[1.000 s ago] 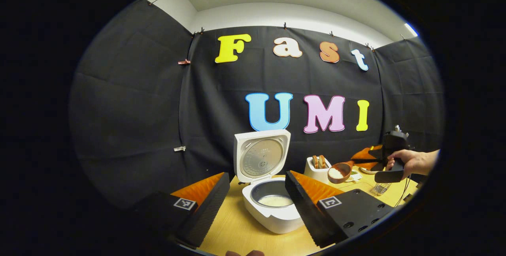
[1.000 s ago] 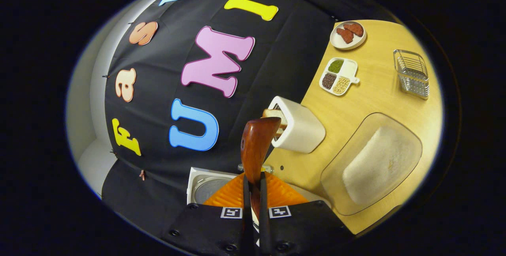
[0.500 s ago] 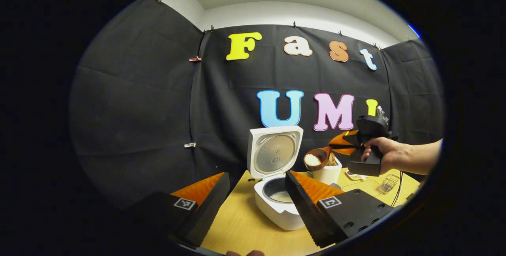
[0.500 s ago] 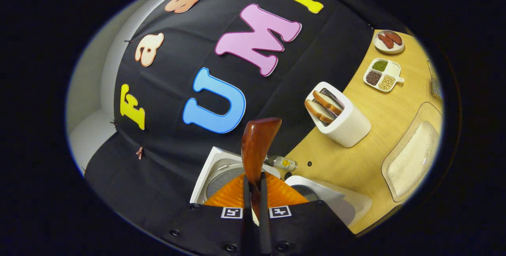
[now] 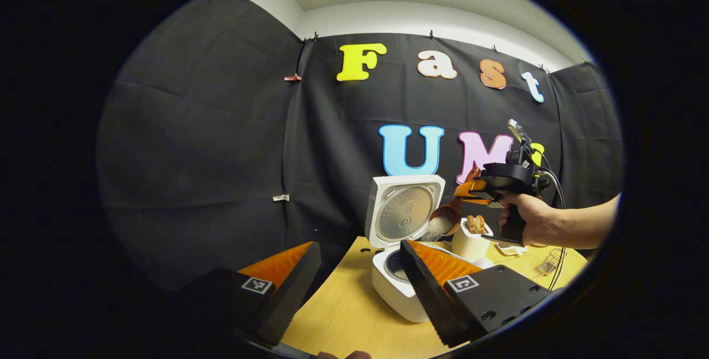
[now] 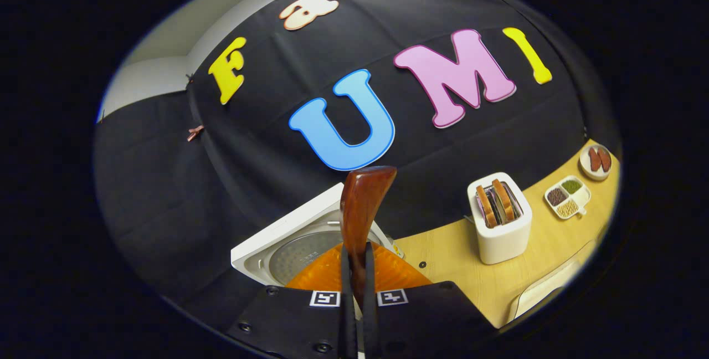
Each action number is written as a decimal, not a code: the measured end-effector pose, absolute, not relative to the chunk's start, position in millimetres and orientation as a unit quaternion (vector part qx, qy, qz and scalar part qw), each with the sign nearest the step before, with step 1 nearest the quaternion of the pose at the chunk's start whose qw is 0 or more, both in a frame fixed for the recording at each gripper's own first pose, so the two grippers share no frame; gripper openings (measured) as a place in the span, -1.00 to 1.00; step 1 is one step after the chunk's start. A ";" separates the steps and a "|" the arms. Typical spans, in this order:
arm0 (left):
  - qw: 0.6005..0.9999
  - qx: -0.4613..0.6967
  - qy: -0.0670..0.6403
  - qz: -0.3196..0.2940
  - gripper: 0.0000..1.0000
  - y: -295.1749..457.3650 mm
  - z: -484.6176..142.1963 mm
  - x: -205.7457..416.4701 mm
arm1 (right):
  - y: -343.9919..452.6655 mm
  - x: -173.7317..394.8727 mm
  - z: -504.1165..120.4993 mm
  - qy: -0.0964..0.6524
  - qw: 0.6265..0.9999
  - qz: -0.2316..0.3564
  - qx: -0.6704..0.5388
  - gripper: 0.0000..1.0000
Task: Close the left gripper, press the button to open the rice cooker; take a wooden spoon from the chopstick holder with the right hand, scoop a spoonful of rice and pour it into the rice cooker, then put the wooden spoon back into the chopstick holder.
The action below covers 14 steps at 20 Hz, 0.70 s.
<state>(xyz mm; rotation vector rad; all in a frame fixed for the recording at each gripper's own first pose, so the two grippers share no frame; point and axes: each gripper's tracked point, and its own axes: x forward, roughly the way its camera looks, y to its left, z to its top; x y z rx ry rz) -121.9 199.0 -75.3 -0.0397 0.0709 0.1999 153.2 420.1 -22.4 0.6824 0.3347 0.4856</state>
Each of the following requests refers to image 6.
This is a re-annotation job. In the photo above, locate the clear rice container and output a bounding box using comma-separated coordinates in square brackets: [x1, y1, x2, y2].
[507, 240, 599, 324]

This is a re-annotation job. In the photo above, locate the toasted bread slice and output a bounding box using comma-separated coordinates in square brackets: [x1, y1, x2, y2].
[492, 179, 516, 222]
[476, 184, 497, 228]

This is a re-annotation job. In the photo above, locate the white rice cooker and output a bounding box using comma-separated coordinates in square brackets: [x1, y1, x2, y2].
[230, 183, 405, 288]

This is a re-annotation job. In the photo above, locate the brown wooden spoon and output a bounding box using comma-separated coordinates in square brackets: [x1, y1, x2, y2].
[340, 166, 398, 312]

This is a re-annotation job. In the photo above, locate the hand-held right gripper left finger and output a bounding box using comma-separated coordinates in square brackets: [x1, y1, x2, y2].
[224, 242, 356, 359]

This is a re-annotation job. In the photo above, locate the black backdrop cloth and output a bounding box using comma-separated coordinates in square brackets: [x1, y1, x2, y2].
[93, 0, 621, 337]

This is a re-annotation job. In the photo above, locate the divided white grain dish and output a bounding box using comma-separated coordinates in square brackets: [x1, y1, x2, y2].
[543, 176, 592, 220]

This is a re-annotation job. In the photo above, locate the white toaster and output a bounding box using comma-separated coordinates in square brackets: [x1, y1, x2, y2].
[466, 172, 533, 265]

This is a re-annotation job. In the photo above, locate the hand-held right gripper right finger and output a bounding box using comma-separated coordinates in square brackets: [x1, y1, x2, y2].
[363, 242, 499, 359]

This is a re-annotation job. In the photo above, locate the round white plate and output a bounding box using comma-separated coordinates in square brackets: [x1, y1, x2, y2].
[579, 143, 613, 182]

